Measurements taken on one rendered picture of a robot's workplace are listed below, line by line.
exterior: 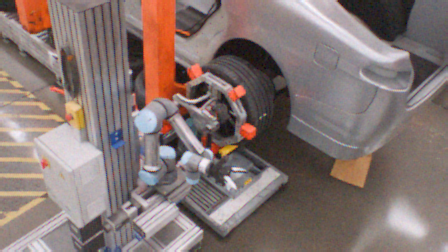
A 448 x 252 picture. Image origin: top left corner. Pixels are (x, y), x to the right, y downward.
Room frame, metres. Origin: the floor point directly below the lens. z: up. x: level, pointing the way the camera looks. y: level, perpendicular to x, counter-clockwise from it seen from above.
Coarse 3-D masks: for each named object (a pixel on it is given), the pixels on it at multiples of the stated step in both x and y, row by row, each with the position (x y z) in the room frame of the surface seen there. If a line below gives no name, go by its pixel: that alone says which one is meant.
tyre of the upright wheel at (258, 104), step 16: (208, 64) 2.80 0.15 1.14; (224, 64) 2.76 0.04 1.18; (240, 64) 2.78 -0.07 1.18; (224, 80) 2.66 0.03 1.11; (240, 80) 2.62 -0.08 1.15; (256, 80) 2.68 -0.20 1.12; (256, 96) 2.58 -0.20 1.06; (256, 112) 2.51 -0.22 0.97; (272, 112) 2.64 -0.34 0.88; (256, 128) 2.50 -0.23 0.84; (240, 144) 2.53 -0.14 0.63
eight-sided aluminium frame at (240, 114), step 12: (192, 84) 2.74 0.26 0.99; (216, 84) 2.60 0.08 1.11; (228, 84) 2.60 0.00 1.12; (192, 96) 2.80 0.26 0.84; (228, 96) 2.52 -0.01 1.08; (240, 108) 2.50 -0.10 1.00; (240, 120) 2.44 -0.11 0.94; (204, 132) 2.65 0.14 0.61; (216, 132) 2.65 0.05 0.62; (228, 144) 2.49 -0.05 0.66
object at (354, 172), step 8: (336, 160) 3.11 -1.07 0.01; (344, 160) 3.12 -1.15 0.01; (352, 160) 3.13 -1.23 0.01; (360, 160) 3.14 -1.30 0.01; (368, 160) 3.15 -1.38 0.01; (336, 168) 3.00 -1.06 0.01; (344, 168) 3.02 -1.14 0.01; (352, 168) 3.03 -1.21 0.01; (360, 168) 3.04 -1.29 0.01; (336, 176) 2.90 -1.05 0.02; (344, 176) 2.91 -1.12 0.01; (352, 176) 2.92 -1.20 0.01; (360, 176) 2.94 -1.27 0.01; (352, 184) 2.83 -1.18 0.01; (360, 184) 2.83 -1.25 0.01
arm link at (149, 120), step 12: (144, 108) 1.86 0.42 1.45; (156, 108) 1.86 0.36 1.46; (144, 120) 1.79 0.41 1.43; (156, 120) 1.80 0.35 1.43; (144, 132) 1.78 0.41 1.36; (156, 132) 1.81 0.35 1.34; (144, 144) 1.82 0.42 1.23; (156, 144) 1.82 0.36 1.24; (156, 156) 1.82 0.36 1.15; (144, 168) 1.81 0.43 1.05; (156, 168) 1.81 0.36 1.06; (144, 180) 1.80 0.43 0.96; (156, 180) 1.78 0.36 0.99
